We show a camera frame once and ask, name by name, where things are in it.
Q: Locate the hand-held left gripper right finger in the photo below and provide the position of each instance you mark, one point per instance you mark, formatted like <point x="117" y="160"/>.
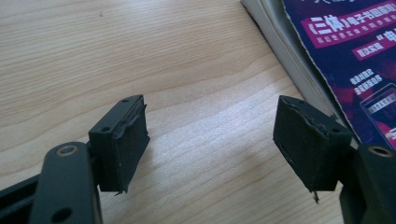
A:
<point x="308" y="140"/>

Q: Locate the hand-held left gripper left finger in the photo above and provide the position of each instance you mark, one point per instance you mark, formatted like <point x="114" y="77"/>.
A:
<point x="120" y="149"/>

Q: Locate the purple cover paperback book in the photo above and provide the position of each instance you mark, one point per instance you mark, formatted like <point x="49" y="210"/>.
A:
<point x="348" y="65"/>

